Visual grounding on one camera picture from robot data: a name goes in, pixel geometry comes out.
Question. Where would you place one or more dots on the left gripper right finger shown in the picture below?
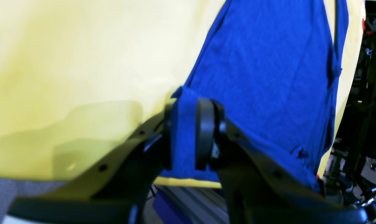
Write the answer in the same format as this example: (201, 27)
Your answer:
(257, 190)

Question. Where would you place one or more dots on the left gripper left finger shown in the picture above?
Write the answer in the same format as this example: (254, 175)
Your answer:
(112, 191)

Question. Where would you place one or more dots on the blue long-sleeve T-shirt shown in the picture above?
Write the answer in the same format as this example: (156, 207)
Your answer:
(274, 65)

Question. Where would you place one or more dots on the yellow table cloth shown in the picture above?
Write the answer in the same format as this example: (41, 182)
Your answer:
(77, 77)

